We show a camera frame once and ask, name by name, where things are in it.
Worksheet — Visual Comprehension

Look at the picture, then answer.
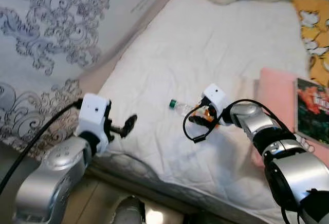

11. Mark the clear bottle with green cap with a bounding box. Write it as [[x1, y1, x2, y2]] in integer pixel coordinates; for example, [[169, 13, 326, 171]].
[[169, 99, 219, 128]]

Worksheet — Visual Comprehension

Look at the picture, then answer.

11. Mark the pink pillow with cartoon print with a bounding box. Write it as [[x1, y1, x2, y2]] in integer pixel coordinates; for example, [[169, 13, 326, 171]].
[[251, 67, 329, 169]]

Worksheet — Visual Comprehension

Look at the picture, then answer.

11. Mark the dark book with red cover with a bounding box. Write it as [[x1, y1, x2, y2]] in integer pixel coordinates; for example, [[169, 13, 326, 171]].
[[295, 78, 329, 145]]

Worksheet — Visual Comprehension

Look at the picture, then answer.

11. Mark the yellow cartoon print blanket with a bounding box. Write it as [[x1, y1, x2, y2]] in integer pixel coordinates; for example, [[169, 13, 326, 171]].
[[291, 0, 329, 88]]

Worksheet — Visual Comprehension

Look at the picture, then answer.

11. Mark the bed with white quilted sheet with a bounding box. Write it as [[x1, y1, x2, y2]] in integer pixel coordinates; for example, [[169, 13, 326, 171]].
[[90, 0, 329, 224]]

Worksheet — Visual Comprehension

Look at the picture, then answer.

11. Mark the silver left robot leg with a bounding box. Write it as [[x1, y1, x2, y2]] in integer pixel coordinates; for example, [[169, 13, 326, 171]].
[[112, 196, 148, 224]]

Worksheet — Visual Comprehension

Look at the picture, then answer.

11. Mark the grey floral patterned panel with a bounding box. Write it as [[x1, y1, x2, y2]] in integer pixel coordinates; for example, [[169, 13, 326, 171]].
[[0, 0, 181, 160]]

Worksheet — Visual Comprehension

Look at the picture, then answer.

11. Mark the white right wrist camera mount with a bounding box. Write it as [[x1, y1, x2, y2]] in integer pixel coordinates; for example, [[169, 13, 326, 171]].
[[203, 83, 230, 126]]

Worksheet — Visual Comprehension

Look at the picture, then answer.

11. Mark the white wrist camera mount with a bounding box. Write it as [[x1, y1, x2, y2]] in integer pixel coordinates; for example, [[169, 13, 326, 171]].
[[203, 83, 230, 126], [76, 93, 112, 156]]

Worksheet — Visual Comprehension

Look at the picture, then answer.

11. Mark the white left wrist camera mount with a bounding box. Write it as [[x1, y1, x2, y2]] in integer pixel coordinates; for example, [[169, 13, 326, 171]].
[[76, 93, 112, 156]]

